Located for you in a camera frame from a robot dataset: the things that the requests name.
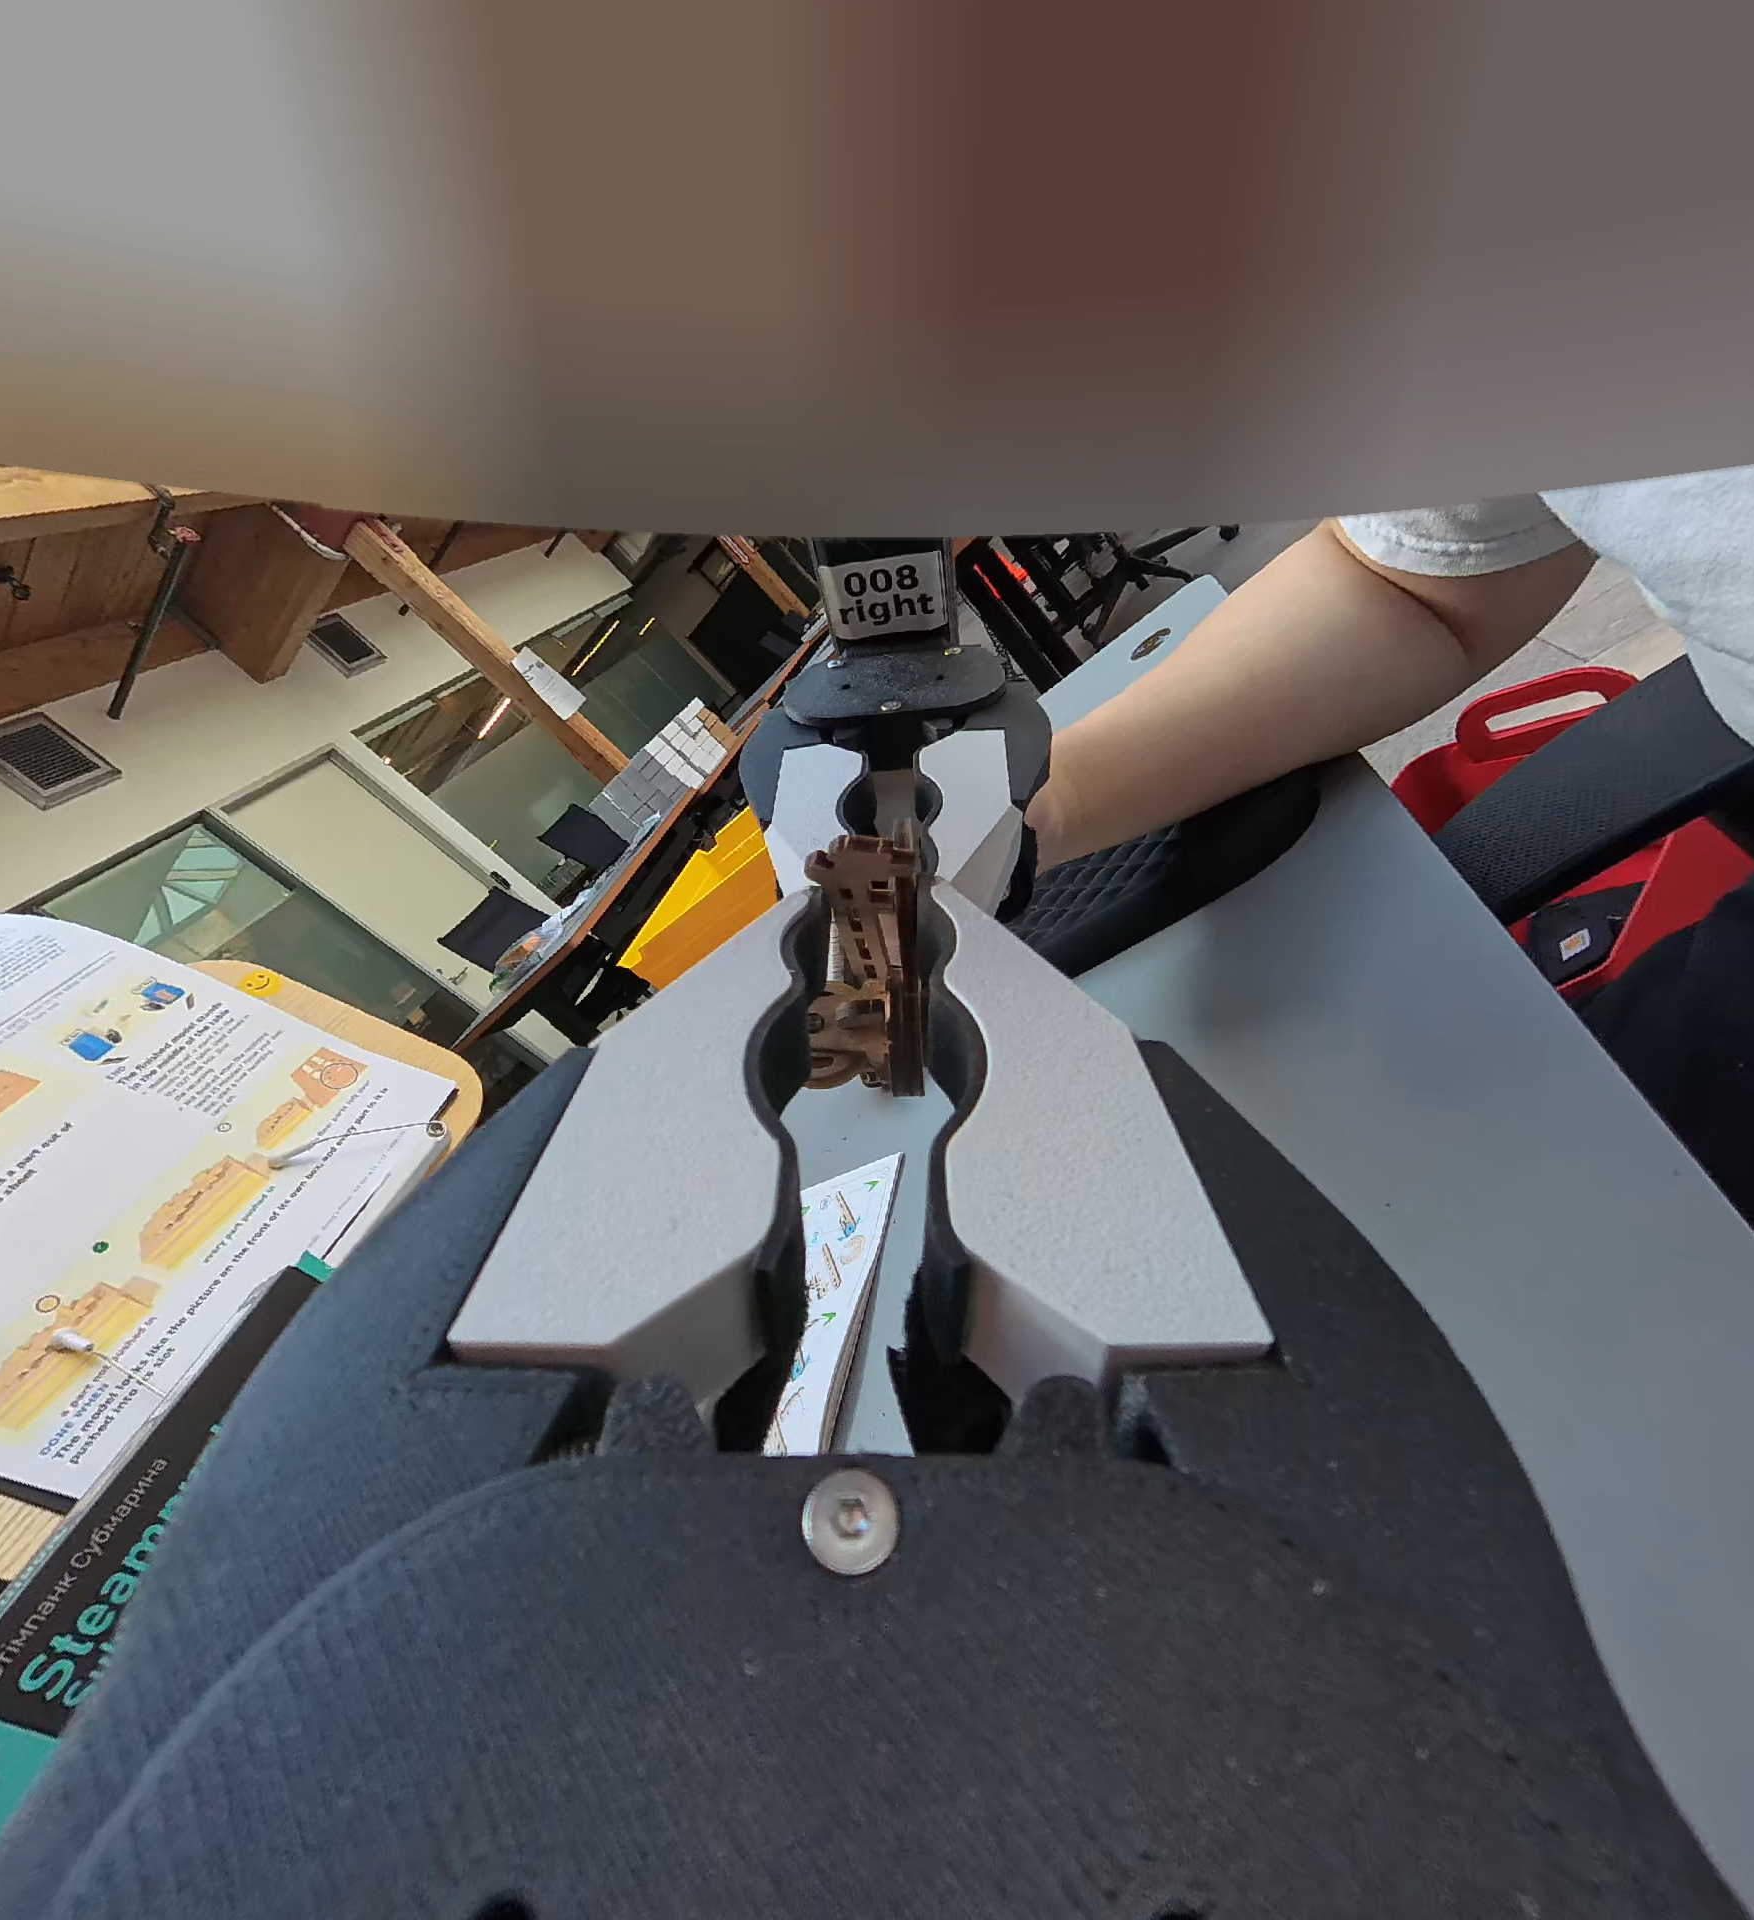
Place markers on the black padded armrest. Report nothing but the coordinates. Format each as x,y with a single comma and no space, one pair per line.
1162,877

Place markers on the stack of yellow bins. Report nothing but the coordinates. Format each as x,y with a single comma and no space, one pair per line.
705,892

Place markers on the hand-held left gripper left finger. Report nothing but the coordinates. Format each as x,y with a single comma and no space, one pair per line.
621,1200

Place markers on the large wall vent grille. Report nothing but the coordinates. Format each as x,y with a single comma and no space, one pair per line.
35,761

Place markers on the large printed instruction sheet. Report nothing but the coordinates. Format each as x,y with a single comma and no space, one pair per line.
97,1170

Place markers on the black folding chair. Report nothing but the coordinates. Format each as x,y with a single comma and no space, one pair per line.
494,926

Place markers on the person's white shirt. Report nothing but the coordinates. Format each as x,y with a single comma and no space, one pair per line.
1702,600

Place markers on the light wooden board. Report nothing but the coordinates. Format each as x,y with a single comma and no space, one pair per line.
435,1050

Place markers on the slanted wooden beam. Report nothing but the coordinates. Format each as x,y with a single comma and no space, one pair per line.
472,637

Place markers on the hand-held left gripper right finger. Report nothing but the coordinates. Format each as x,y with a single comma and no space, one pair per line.
1102,1200

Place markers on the red plastic container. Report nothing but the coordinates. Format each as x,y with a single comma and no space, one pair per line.
1530,720

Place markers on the person's right forearm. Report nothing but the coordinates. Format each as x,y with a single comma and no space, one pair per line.
1267,677

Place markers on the stack of white boxes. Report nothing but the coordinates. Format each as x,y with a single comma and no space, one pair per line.
660,766

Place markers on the small wall vent grille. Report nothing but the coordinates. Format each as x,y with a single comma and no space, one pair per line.
344,643

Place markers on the brown wooden model assembly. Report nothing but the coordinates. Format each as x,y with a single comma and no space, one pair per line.
877,931

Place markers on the person's dark trousers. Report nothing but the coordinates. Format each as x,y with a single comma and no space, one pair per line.
1716,1079

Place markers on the small instruction booklet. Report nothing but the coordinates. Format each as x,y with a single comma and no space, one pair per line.
839,1262

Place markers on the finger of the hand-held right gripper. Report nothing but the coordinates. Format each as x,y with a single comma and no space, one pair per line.
974,810
809,803

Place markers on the teal and black kit box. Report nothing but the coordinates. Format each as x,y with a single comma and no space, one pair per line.
52,1636

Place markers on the long dark workbench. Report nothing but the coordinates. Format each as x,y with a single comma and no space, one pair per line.
621,887

